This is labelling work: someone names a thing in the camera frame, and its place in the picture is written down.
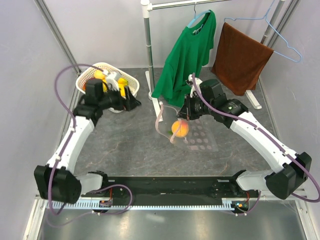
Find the clear zip top bag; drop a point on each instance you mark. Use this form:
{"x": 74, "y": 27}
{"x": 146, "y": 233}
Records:
{"x": 199, "y": 137}

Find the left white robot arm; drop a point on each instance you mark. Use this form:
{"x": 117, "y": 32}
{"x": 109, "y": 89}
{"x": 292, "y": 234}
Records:
{"x": 56, "y": 180}

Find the right aluminium frame post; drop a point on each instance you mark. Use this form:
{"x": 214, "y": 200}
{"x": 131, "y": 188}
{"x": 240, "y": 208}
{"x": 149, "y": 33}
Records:
{"x": 288, "y": 13}

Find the orange peach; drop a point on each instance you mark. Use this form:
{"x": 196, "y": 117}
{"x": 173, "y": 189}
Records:
{"x": 180, "y": 128}

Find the white perforated plastic basket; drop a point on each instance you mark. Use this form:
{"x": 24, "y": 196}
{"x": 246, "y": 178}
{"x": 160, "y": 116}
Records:
{"x": 85, "y": 77}

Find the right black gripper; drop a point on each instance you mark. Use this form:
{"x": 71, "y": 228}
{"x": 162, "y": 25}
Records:
{"x": 186, "y": 111}

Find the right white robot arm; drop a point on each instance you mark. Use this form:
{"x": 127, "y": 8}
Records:
{"x": 288, "y": 169}

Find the aluminium frame post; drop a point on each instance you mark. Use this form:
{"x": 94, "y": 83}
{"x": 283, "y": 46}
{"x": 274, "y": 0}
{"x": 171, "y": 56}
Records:
{"x": 288, "y": 13}
{"x": 47, "y": 15}

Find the teal shirt hanger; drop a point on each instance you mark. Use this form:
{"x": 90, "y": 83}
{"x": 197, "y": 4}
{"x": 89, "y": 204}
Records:
{"x": 197, "y": 17}

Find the green t-shirt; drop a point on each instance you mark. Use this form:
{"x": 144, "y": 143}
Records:
{"x": 189, "y": 54}

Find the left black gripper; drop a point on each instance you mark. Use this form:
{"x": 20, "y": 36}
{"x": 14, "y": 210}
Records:
{"x": 129, "y": 103}

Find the left aluminium frame post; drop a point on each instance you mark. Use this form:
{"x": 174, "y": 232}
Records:
{"x": 47, "y": 15}

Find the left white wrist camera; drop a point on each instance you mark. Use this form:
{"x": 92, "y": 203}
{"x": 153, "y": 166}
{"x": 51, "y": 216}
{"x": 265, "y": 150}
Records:
{"x": 111, "y": 78}

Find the light blue wire hanger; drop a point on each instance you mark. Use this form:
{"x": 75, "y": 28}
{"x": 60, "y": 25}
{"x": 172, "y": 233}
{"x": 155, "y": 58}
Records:
{"x": 280, "y": 35}

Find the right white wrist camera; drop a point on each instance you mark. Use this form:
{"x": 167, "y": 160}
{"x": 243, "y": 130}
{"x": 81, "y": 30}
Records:
{"x": 194, "y": 84}

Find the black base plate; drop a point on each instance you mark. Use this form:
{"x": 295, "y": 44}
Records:
{"x": 160, "y": 191}

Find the white clothes rack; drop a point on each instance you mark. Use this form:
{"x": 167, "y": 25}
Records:
{"x": 147, "y": 7}

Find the pale yellow pear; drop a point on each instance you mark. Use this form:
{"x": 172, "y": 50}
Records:
{"x": 98, "y": 74}

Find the white slotted cable duct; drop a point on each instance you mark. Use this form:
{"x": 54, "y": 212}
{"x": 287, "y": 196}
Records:
{"x": 94, "y": 204}

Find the brown towel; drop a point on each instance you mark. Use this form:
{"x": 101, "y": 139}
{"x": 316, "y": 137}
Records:
{"x": 239, "y": 60}

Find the yellow banana bunch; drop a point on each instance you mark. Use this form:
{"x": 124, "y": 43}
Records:
{"x": 122, "y": 82}

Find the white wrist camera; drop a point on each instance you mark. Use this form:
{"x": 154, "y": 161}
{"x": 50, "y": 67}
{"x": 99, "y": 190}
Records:
{"x": 111, "y": 78}
{"x": 194, "y": 84}

